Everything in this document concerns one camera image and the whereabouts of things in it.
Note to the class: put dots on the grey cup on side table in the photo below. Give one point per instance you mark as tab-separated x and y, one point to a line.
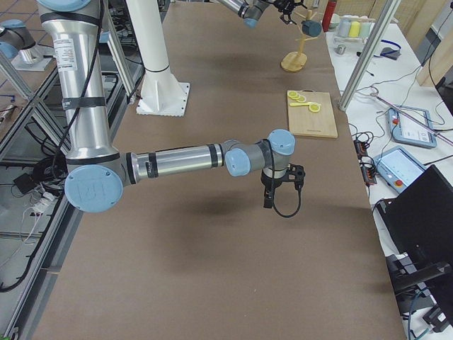
344	28

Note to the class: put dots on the black power strip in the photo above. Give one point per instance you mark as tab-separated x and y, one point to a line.
367	165

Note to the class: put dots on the lemon slice front left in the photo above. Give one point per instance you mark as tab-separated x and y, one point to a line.
314	107

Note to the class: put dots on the aluminium frame post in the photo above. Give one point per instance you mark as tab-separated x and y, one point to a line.
373	40

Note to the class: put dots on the light green cup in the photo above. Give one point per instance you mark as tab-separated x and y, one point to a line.
365	28

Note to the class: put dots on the yellow cup on side table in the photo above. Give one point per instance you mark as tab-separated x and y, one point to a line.
354	31

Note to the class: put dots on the blue teach pendant far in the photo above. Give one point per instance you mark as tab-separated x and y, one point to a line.
406	131

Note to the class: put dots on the blue teach pendant near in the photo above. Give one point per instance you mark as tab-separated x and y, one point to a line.
398	167

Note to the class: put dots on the small metal cup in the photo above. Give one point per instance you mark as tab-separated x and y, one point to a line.
340	49

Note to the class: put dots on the bamboo cutting board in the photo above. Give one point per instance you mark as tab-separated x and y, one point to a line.
302	122

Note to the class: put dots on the red bottle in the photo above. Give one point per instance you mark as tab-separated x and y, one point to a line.
328	13

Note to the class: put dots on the wooden cup storage rack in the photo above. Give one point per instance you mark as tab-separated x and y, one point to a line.
294	61

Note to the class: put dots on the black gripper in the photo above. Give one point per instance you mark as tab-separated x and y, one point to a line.
271	183
287	15

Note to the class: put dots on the blue cup green inside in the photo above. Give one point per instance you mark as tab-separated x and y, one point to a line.
311	28

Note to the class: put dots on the black monitor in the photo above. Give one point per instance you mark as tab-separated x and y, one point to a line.
419	221

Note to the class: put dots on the yellow plastic knife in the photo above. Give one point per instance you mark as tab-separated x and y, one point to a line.
295	104

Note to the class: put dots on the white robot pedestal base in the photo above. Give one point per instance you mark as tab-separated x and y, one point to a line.
161	93

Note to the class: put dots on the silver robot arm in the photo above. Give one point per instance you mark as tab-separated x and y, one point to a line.
97	171
251	12

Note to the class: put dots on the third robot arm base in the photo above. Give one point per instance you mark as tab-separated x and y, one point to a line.
21	49

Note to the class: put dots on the blue teach pendant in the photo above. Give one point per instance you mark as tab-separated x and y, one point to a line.
398	167
406	131

